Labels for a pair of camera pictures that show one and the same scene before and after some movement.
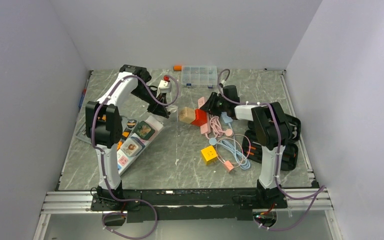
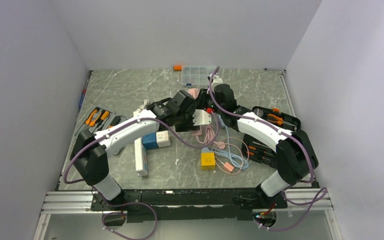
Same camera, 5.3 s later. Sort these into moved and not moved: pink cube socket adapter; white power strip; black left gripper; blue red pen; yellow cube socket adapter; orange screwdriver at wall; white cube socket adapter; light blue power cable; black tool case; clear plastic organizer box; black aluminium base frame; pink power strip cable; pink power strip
Moved: pink power strip cable; white cube socket adapter; yellow cube socket adapter; black left gripper; white power strip; light blue power cable; pink power strip
Not moved: orange screwdriver at wall; clear plastic organizer box; black tool case; blue red pen; pink cube socket adapter; black aluminium base frame
